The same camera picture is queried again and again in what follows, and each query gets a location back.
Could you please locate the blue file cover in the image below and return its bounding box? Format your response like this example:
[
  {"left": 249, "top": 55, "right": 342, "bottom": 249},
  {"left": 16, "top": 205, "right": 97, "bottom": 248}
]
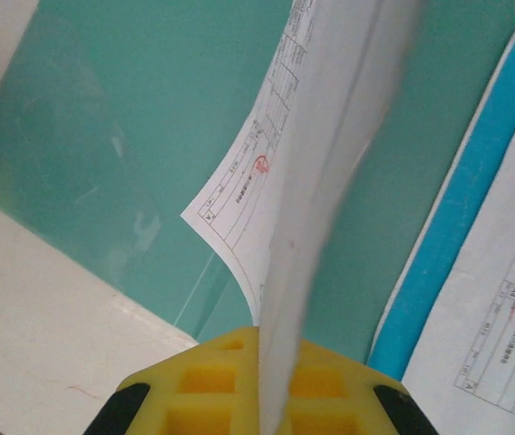
[{"left": 365, "top": 4, "right": 515, "bottom": 395}]

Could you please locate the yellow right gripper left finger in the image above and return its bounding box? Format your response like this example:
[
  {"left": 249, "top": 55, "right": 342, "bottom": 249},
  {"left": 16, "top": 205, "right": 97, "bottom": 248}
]
[{"left": 83, "top": 325, "right": 264, "bottom": 435}]

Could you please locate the printed white paper sheet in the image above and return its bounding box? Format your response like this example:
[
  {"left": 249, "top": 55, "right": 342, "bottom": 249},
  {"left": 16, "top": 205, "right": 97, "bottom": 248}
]
[
  {"left": 180, "top": 0, "right": 424, "bottom": 435},
  {"left": 402, "top": 58, "right": 515, "bottom": 435}
]

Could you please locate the instruction booklet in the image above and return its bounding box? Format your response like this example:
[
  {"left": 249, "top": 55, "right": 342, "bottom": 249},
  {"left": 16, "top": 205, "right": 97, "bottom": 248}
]
[{"left": 0, "top": 0, "right": 515, "bottom": 366}]

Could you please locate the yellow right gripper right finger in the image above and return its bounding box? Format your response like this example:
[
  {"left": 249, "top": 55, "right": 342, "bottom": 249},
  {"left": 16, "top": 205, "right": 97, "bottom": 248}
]
[{"left": 279, "top": 339, "right": 441, "bottom": 435}]

